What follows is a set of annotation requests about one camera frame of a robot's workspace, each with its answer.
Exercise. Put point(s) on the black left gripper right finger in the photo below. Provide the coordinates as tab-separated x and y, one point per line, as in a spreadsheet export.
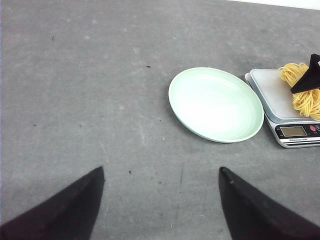
252	215

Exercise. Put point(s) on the yellow vermicelli bundle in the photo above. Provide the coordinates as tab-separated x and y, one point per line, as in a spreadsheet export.
307	102

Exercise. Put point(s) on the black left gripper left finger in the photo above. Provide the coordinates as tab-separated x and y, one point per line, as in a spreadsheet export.
68	215

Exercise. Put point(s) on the light green plate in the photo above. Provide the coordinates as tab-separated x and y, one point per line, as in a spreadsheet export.
215	105

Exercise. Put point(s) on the silver digital kitchen scale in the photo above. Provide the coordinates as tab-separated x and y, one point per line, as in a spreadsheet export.
290	129

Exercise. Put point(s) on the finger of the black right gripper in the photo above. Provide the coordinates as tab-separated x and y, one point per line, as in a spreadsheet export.
311	78

